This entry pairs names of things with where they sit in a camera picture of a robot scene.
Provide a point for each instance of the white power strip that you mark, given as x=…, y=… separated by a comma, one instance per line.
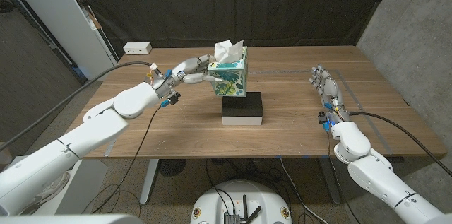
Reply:
x=137, y=48

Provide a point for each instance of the grey table leg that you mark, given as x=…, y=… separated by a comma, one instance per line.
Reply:
x=330, y=181

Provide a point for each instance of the black foam block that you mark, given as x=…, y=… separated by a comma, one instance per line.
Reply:
x=242, y=105

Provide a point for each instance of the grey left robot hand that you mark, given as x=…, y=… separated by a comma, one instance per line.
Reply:
x=187, y=68

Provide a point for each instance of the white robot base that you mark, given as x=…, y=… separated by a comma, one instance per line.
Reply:
x=263, y=192

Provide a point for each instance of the white table leg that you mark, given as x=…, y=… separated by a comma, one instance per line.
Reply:
x=149, y=181

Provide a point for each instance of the white cabinet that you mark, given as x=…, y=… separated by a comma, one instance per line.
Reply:
x=60, y=15

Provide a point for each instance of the white floor platform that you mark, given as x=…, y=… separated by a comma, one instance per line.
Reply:
x=88, y=185

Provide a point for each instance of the white tissue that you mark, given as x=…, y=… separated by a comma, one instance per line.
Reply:
x=227, y=52

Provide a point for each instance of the black antenna module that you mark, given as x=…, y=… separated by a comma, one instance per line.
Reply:
x=231, y=218

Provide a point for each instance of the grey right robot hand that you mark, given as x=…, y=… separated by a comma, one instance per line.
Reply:
x=330, y=88

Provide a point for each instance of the white robot chest cover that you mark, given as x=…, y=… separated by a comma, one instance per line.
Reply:
x=70, y=219

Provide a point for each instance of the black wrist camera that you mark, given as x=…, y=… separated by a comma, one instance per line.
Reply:
x=174, y=97
x=322, y=118

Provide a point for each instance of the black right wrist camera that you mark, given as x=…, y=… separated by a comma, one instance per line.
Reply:
x=322, y=118

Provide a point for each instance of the teal floral tissue box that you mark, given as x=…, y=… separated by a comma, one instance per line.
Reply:
x=229, y=79

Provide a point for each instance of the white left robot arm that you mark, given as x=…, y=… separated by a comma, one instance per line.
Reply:
x=70, y=146

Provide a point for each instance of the black curtain backdrop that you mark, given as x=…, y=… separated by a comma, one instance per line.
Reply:
x=229, y=5

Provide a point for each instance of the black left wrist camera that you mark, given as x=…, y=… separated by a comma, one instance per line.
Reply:
x=174, y=97

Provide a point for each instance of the black round floor object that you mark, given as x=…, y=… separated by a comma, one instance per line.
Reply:
x=173, y=167

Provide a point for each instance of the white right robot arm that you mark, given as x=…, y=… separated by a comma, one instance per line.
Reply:
x=374, y=174

